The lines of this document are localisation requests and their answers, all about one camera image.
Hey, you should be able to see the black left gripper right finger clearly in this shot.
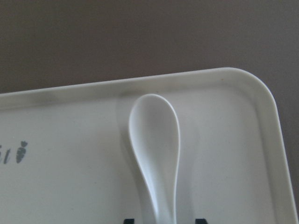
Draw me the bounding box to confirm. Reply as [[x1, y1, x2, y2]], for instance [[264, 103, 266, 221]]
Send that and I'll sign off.
[[195, 218, 208, 224]]

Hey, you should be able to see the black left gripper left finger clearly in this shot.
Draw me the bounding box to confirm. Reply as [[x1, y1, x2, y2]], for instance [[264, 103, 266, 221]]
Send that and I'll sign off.
[[123, 218, 135, 224]]

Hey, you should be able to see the white ceramic spoon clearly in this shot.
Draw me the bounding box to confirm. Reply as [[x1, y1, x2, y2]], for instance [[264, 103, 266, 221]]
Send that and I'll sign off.
[[128, 94, 180, 224]]

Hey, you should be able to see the cream rabbit serving tray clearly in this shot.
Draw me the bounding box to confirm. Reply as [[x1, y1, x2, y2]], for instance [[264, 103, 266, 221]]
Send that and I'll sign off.
[[0, 68, 299, 224]]

